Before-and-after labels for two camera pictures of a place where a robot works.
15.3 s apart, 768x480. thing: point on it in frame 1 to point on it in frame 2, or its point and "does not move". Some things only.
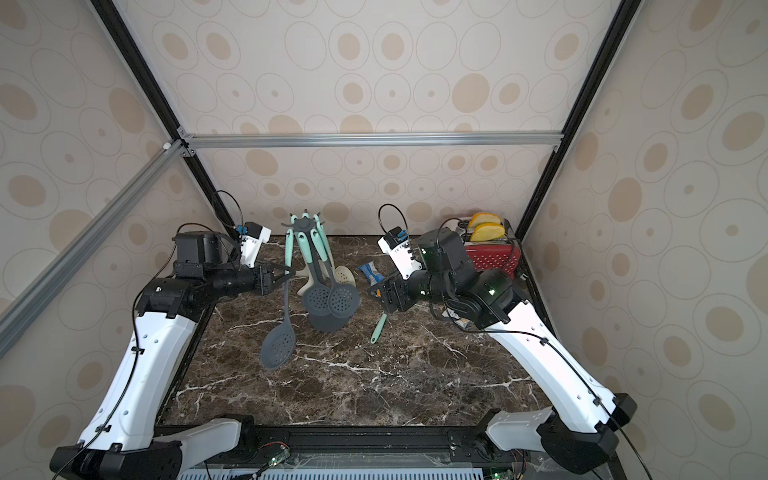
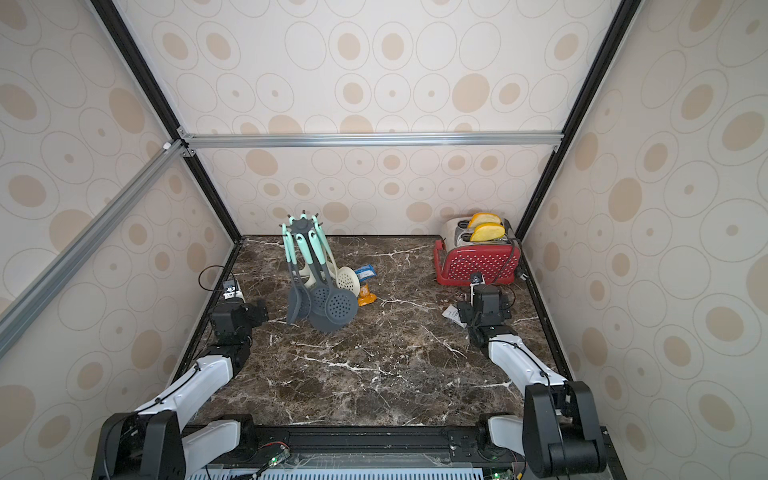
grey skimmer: x=279 y=348 to x=299 y=305
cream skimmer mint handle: x=305 y=272 does not move
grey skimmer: x=316 y=298 does not move
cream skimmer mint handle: x=342 y=274 does not move
